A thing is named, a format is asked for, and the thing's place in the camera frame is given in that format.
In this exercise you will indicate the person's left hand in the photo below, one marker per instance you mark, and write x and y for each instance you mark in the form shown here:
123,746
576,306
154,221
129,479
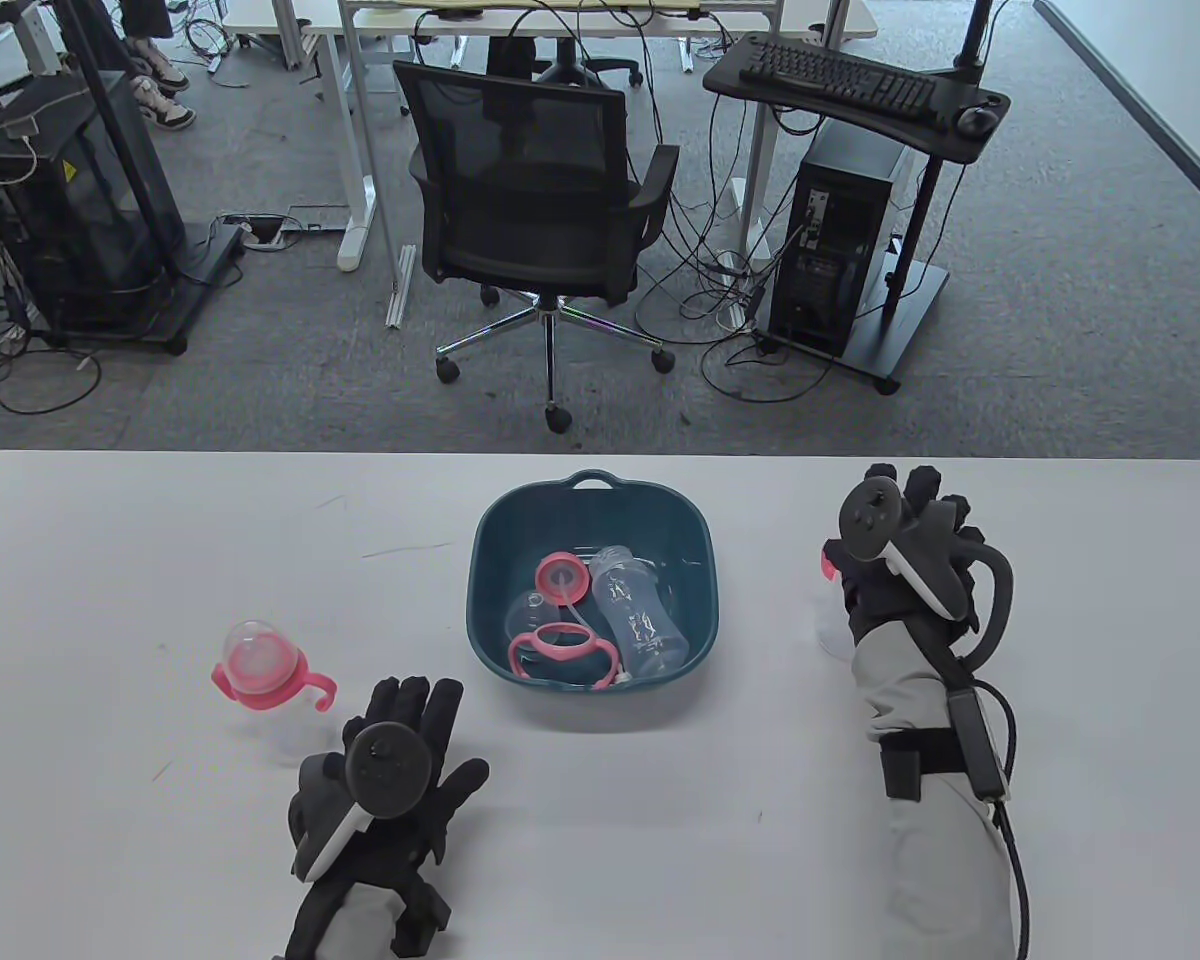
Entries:
455,790

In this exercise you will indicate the person's right hand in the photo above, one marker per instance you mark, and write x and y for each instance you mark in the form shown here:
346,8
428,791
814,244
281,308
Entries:
950,520

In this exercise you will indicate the clear plastic baby bottle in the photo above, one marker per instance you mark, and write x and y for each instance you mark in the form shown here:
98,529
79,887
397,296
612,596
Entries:
635,610
255,665
828,565

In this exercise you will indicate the clear dome bottle cap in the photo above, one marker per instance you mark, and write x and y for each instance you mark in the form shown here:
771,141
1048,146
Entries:
528,615

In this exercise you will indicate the pink bottle nipple collar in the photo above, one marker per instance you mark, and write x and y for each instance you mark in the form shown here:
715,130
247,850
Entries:
543,585

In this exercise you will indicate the black white VR controller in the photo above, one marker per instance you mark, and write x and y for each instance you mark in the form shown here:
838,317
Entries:
390,770
870,515

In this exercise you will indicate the black adapter box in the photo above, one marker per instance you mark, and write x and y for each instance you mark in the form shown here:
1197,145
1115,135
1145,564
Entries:
305,920
975,740

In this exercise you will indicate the black rolling workstation cart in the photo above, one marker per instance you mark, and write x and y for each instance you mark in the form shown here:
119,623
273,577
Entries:
920,300

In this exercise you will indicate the teal plastic basin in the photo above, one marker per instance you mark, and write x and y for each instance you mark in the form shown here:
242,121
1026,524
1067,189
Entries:
500,560

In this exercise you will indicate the black computer tower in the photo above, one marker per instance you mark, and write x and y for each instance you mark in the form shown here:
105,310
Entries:
840,220

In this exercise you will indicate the black computer mouse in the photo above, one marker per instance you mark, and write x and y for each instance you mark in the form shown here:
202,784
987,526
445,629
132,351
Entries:
976,120

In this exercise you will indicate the black keyboard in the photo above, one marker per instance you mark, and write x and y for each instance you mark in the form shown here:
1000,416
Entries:
840,80

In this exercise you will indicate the aluminium profile bar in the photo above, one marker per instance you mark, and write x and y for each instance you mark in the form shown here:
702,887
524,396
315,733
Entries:
401,285

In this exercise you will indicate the black mesh office chair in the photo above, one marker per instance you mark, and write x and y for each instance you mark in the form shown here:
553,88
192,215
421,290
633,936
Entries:
520,150

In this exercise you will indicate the white standing desk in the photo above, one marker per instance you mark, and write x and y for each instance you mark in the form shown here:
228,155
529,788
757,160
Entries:
352,225

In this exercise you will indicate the black wheeled stand with pole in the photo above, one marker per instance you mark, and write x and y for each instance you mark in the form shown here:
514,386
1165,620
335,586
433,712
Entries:
210,265

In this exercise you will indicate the black white power strip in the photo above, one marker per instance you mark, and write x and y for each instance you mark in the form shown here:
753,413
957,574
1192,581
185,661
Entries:
263,235

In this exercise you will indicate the black office chair base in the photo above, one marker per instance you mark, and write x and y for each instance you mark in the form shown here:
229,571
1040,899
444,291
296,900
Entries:
570,70

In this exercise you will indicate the black equipment cabinet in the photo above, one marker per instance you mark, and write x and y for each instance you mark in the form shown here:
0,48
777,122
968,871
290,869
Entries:
70,220

